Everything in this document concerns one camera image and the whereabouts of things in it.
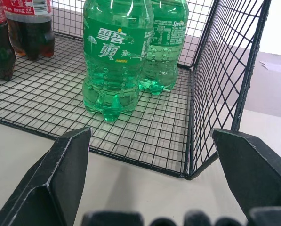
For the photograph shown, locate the green Sprite bottle Chinese label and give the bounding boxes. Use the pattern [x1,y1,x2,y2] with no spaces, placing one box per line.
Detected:
[82,0,154,122]

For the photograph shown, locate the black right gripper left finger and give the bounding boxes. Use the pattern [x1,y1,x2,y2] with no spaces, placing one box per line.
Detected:
[0,127,93,226]

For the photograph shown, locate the grey cardboard box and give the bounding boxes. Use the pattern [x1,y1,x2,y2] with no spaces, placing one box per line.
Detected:
[245,51,281,118]

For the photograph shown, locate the black wire mesh basket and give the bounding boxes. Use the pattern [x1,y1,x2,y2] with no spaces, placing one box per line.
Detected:
[0,0,272,181]

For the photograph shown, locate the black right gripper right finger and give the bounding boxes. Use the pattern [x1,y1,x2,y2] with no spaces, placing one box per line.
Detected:
[210,128,281,226]

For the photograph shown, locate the green Sprite bottle English label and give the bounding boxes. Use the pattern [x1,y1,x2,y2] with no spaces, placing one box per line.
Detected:
[138,0,189,96]

